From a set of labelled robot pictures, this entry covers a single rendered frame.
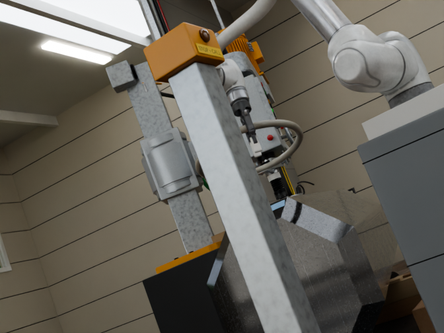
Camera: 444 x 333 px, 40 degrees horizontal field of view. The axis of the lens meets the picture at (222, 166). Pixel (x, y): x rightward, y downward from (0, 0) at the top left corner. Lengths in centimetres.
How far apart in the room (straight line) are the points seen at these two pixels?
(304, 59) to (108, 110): 321
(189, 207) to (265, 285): 262
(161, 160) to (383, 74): 213
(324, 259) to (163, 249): 673
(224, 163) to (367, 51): 80
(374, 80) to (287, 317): 93
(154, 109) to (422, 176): 236
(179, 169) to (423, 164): 213
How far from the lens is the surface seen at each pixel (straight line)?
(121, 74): 398
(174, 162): 380
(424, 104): 196
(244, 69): 333
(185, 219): 382
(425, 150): 194
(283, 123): 251
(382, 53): 194
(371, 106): 808
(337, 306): 266
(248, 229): 123
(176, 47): 130
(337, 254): 261
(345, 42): 196
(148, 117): 396
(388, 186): 195
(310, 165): 824
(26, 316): 1013
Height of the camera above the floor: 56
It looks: 10 degrees up
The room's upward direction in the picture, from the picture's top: 21 degrees counter-clockwise
